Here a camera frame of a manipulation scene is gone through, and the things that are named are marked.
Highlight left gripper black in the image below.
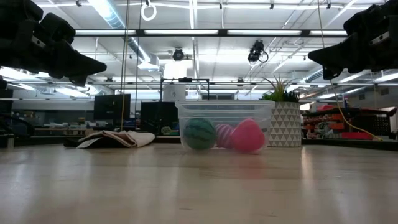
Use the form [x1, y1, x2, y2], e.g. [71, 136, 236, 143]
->
[0, 0, 108, 88]

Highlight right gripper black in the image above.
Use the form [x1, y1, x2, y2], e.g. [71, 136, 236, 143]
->
[307, 0, 398, 81]

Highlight red toy bell pepper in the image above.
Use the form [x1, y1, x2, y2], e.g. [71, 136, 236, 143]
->
[230, 118, 266, 153]

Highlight pink white striped ball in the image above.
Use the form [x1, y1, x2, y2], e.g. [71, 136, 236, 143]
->
[215, 123, 236, 149]

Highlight green watermelon toy ball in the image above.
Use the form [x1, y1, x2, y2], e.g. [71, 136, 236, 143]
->
[182, 117, 217, 151]

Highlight clear plastic tupperware container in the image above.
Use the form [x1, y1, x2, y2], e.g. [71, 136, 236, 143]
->
[175, 100, 277, 154]

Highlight black computer monitor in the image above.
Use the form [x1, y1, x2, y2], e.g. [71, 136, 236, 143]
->
[93, 94, 131, 121]
[141, 101, 180, 135]

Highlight shelf with orange bins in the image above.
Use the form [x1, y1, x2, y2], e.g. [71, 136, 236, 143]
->
[301, 105, 398, 141]

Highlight green artificial plant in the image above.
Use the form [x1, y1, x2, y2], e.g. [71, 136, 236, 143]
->
[260, 76, 301, 103]

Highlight beige folded cloth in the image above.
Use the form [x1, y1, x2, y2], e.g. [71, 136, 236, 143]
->
[63, 129, 155, 149]

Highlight round black ceiling fixture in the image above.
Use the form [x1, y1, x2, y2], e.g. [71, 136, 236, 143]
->
[172, 48, 185, 62]

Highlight yellow hanging cable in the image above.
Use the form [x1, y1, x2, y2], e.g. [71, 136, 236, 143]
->
[317, 0, 384, 142]

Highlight thin hanging rope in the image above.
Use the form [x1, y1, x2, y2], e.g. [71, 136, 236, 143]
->
[120, 0, 130, 131]

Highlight black ceiling camera with cable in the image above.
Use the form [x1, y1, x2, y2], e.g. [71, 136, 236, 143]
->
[248, 39, 269, 65]

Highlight white hanging ring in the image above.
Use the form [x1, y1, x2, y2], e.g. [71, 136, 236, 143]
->
[141, 1, 158, 22]

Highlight black overhead frame bar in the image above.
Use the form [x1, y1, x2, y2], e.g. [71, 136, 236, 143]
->
[74, 29, 349, 39]

